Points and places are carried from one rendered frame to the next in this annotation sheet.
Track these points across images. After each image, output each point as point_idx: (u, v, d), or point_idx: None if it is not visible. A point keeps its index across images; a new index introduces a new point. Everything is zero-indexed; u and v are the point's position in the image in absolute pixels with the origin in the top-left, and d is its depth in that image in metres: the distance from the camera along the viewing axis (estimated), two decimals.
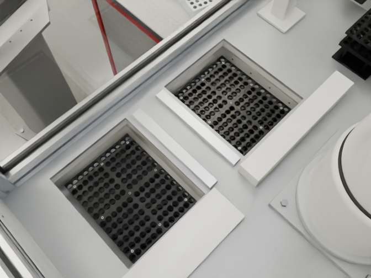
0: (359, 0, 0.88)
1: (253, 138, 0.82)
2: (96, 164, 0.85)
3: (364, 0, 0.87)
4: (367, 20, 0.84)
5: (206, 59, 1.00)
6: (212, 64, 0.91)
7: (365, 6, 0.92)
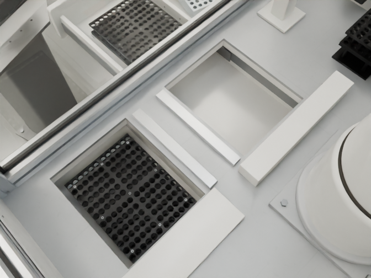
0: (359, 0, 0.88)
1: None
2: (96, 164, 0.85)
3: (364, 0, 0.87)
4: (367, 20, 0.84)
5: None
6: None
7: (365, 6, 0.92)
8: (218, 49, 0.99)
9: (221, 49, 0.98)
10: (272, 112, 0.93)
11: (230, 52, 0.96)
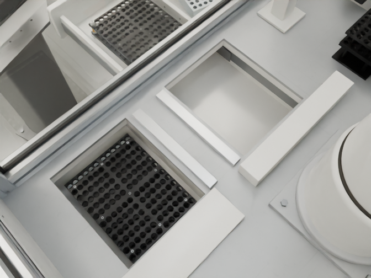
0: (359, 0, 0.88)
1: None
2: (96, 164, 0.85)
3: (364, 0, 0.87)
4: (367, 20, 0.84)
5: None
6: None
7: (365, 6, 0.92)
8: (218, 49, 0.99)
9: (221, 49, 0.98)
10: (272, 112, 0.93)
11: (230, 52, 0.96)
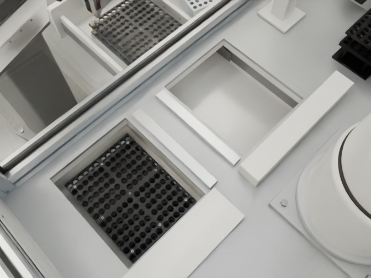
0: (359, 0, 0.88)
1: None
2: (96, 164, 0.85)
3: (364, 0, 0.87)
4: (367, 20, 0.84)
5: None
6: None
7: (365, 6, 0.92)
8: (218, 49, 0.99)
9: (221, 49, 0.98)
10: (272, 112, 0.93)
11: (230, 52, 0.96)
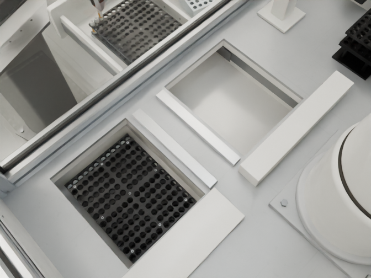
0: (359, 0, 0.88)
1: None
2: (96, 164, 0.85)
3: (364, 0, 0.87)
4: (367, 20, 0.84)
5: None
6: None
7: (365, 6, 0.92)
8: (218, 49, 0.99)
9: (221, 49, 0.98)
10: (272, 112, 0.93)
11: (230, 52, 0.96)
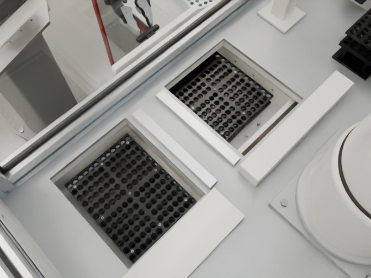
0: (359, 0, 0.88)
1: (236, 123, 0.84)
2: (96, 164, 0.85)
3: (364, 0, 0.87)
4: (367, 20, 0.84)
5: None
6: None
7: (365, 6, 0.92)
8: None
9: None
10: None
11: None
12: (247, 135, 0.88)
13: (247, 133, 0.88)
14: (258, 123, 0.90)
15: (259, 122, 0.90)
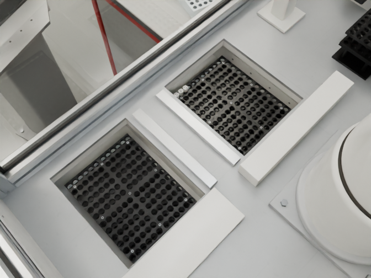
0: (359, 0, 0.88)
1: (253, 138, 0.82)
2: (96, 164, 0.85)
3: (364, 0, 0.87)
4: (367, 20, 0.84)
5: (206, 59, 1.00)
6: (212, 64, 0.91)
7: (365, 6, 0.92)
8: None
9: None
10: None
11: None
12: None
13: None
14: None
15: None
